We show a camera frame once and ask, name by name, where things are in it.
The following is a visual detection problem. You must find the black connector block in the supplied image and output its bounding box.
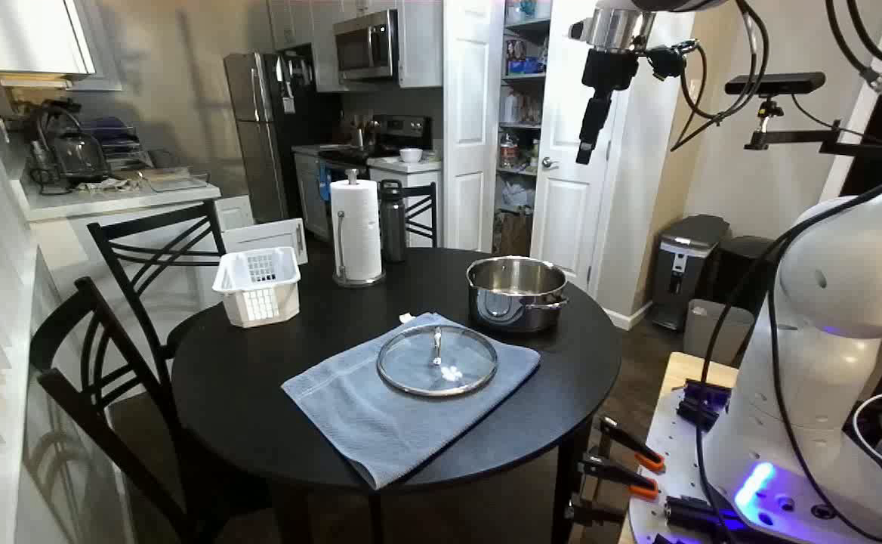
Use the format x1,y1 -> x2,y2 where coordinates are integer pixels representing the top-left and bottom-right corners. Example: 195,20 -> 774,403
673,378 -> 730,432

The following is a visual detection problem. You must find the black metal chair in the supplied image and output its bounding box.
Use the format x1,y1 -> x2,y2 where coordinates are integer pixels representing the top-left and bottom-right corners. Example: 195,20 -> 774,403
26,274 -> 273,544
399,177 -> 441,250
84,197 -> 233,374

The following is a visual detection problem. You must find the grey step trash can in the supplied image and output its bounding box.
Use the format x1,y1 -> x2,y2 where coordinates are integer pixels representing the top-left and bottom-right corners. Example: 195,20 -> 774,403
645,210 -> 735,334

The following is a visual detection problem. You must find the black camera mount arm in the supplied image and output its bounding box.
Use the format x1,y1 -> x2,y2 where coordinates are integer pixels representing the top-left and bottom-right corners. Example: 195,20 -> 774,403
742,92 -> 873,161

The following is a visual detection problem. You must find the black thermos bottle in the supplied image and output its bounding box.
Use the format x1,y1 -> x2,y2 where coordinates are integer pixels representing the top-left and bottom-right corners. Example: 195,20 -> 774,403
376,177 -> 412,267

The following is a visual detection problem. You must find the stainless steel microwave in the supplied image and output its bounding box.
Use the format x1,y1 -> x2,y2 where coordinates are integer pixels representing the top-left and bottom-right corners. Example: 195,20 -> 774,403
331,8 -> 402,83

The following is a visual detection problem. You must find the white plastic basket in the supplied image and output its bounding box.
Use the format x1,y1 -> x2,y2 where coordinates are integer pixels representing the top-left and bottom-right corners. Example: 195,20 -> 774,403
207,245 -> 305,331

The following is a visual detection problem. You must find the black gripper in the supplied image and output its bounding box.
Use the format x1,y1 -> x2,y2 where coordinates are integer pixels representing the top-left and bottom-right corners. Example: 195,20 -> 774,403
575,46 -> 639,167

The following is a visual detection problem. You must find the black bin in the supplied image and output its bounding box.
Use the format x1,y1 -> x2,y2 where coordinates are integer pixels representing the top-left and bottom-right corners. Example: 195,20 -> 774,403
719,233 -> 780,314

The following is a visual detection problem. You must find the white paper towel roll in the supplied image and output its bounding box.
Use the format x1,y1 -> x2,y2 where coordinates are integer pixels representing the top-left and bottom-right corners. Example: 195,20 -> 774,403
330,167 -> 387,290

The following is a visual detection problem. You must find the orange handled clamp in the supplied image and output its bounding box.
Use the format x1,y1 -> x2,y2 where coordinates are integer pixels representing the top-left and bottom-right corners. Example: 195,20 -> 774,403
578,454 -> 661,504
599,415 -> 668,474

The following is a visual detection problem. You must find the black clamp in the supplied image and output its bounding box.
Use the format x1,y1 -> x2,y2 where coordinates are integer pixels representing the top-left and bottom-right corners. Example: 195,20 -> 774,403
562,494 -> 630,527

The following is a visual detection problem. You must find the white pantry door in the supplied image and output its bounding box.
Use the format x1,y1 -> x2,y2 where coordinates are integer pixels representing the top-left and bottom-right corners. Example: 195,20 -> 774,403
441,0 -> 509,254

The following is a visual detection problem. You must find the black appliance on counter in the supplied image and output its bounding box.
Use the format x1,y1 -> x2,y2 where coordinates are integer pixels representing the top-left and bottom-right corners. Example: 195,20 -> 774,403
22,97 -> 116,197

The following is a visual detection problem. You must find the blue cloth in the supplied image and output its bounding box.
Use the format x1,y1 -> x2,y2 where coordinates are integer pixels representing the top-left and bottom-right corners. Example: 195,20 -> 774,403
277,311 -> 544,491

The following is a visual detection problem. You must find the white kitchen counter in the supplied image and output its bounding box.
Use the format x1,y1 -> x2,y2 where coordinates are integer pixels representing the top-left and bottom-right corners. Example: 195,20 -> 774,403
11,167 -> 224,225

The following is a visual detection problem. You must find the robot mounting base board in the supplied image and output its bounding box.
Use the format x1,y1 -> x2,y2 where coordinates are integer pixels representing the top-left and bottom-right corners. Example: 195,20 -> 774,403
626,346 -> 882,544

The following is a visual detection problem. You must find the white stove with black panel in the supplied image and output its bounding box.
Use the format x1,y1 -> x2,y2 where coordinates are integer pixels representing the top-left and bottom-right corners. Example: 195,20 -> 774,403
361,110 -> 444,250

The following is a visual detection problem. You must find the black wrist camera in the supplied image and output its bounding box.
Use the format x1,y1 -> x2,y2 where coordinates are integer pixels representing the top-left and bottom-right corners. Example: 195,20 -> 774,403
645,42 -> 688,83

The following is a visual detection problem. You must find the stainless steel pot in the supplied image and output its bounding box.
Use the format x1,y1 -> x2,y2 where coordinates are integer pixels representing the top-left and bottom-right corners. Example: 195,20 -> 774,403
461,254 -> 571,338

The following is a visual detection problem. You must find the white wall cabinet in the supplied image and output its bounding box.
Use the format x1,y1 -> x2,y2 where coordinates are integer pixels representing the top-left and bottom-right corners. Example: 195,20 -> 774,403
0,0 -> 96,77

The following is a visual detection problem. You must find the stainless steel refrigerator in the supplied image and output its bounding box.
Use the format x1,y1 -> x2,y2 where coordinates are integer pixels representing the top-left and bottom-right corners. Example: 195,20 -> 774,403
220,42 -> 321,223

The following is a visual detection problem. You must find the glass lid with metal handle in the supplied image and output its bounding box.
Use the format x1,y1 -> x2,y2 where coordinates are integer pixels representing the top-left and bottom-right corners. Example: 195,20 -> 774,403
375,318 -> 500,403

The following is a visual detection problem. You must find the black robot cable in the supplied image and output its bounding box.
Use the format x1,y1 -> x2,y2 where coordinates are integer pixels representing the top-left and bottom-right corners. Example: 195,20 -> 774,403
693,164 -> 882,544

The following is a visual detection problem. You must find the white panel door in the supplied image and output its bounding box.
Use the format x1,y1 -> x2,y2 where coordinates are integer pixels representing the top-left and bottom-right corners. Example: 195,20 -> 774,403
529,0 -> 626,297

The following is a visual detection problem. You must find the grey storage box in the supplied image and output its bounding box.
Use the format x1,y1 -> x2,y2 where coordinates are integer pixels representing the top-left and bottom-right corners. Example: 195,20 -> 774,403
680,297 -> 758,368

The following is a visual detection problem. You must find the black bar camera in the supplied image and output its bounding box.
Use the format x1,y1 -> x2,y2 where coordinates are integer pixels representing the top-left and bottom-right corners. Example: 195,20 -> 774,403
721,68 -> 826,100

